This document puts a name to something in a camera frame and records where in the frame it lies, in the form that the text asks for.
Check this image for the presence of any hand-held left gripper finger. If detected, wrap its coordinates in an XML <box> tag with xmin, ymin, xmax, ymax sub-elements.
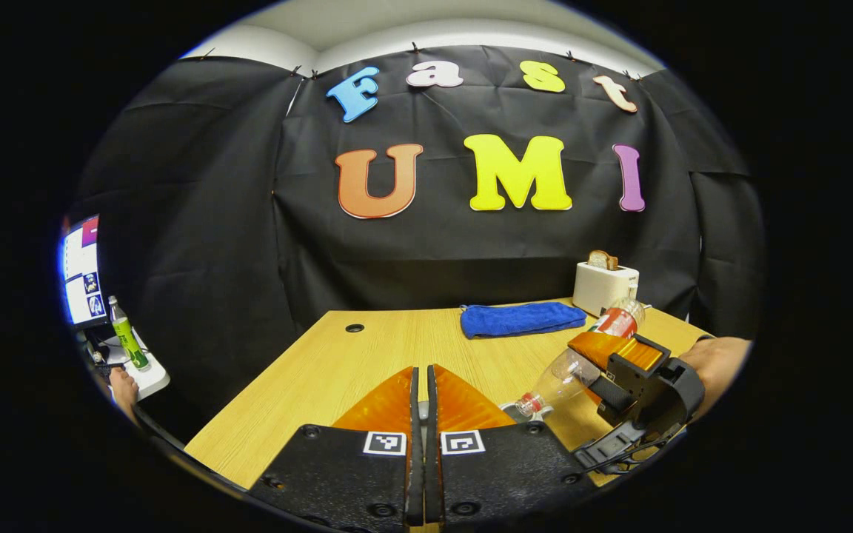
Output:
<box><xmin>426</xmin><ymin>364</ymin><xmax>598</xmax><ymax>530</ymax></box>
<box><xmin>249</xmin><ymin>366</ymin><xmax>424</xmax><ymax>532</ymax></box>

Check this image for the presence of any clear plastic water bottle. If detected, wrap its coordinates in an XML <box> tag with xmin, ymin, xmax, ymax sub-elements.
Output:
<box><xmin>514</xmin><ymin>298</ymin><xmax>646</xmax><ymax>419</ymax></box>

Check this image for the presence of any green drink bottle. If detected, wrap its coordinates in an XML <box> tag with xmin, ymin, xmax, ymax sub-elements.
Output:
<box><xmin>107</xmin><ymin>296</ymin><xmax>151</xmax><ymax>371</ymax></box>

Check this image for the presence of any white toaster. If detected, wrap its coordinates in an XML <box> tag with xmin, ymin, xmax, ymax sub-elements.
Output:
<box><xmin>573</xmin><ymin>261</ymin><xmax>640</xmax><ymax>318</ymax></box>

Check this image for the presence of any blue towel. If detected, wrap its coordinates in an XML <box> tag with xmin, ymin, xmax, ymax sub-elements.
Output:
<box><xmin>461</xmin><ymin>301</ymin><xmax>588</xmax><ymax>340</ymax></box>

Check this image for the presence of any white side desk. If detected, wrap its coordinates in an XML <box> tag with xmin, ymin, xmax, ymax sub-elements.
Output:
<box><xmin>92</xmin><ymin>329</ymin><xmax>171</xmax><ymax>402</ymax></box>

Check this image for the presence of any black backdrop cloth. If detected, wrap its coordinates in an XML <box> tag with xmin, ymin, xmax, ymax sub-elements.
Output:
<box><xmin>71</xmin><ymin>44</ymin><xmax>764</xmax><ymax>445</ymax></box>

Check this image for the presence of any computer monitor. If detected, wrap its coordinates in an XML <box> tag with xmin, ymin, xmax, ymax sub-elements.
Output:
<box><xmin>62</xmin><ymin>215</ymin><xmax>106</xmax><ymax>326</ymax></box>

